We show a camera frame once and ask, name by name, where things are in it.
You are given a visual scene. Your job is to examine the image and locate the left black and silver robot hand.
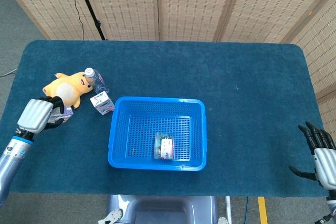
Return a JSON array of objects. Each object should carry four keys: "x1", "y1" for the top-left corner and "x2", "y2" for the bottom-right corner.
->
[{"x1": 17, "y1": 95, "x2": 69, "y2": 134}]

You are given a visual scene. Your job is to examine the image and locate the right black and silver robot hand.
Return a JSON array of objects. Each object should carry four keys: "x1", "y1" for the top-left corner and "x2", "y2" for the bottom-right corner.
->
[{"x1": 288, "y1": 121, "x2": 336, "y2": 189}]

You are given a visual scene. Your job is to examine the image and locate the small white purple juice box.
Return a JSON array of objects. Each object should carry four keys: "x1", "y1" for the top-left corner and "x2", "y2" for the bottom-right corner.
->
[{"x1": 51, "y1": 104, "x2": 74, "y2": 124}]

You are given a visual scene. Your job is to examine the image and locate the yellow plush duck toy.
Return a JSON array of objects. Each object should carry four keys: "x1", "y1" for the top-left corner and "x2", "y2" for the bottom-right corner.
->
[{"x1": 43, "y1": 71, "x2": 96, "y2": 110}]

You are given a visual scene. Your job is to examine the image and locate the small white carton box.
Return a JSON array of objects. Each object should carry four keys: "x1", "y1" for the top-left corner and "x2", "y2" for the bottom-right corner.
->
[{"x1": 89, "y1": 91, "x2": 116, "y2": 116}]

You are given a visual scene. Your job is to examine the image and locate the small clear plastic bottle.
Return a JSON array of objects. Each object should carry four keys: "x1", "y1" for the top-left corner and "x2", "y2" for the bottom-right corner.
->
[{"x1": 83, "y1": 67, "x2": 109, "y2": 94}]

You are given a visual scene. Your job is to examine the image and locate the clear jar of coloured clips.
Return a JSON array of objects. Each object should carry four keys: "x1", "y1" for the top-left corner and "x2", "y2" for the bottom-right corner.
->
[{"x1": 154, "y1": 132, "x2": 175, "y2": 161}]

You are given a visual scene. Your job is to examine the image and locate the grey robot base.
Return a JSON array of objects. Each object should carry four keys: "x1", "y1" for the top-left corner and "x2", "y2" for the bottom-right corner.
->
[{"x1": 107, "y1": 194, "x2": 218, "y2": 224}]

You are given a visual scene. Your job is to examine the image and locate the yellow floor tape strip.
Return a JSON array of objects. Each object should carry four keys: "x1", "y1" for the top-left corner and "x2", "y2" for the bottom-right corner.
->
[{"x1": 257, "y1": 196, "x2": 268, "y2": 224}]

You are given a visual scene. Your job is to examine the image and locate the dark blue table mat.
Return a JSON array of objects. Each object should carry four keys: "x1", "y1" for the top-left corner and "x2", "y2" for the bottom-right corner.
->
[{"x1": 0, "y1": 39, "x2": 325, "y2": 198}]

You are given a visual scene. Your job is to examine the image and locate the white table leg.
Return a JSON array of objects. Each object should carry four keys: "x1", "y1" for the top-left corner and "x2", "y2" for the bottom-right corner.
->
[{"x1": 225, "y1": 196, "x2": 233, "y2": 224}]

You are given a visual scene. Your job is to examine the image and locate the black tripod pole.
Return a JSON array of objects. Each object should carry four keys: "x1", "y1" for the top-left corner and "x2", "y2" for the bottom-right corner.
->
[{"x1": 72, "y1": 0, "x2": 109, "y2": 41}]

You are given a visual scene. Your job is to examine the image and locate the blue perforated plastic basket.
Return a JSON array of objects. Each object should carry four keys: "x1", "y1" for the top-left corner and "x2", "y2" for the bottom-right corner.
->
[{"x1": 107, "y1": 96, "x2": 208, "y2": 172}]

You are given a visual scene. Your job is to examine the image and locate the white floor cable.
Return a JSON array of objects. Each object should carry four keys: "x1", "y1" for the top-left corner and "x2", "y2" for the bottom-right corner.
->
[{"x1": 0, "y1": 68, "x2": 18, "y2": 78}]

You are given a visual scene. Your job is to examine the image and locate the thin black hanging cable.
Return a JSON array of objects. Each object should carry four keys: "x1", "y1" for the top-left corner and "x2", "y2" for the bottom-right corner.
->
[{"x1": 64, "y1": 0, "x2": 85, "y2": 40}]

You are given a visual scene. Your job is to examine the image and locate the large white metal bracket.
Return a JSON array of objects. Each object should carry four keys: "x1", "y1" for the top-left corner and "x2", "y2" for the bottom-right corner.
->
[{"x1": 98, "y1": 208, "x2": 124, "y2": 224}]

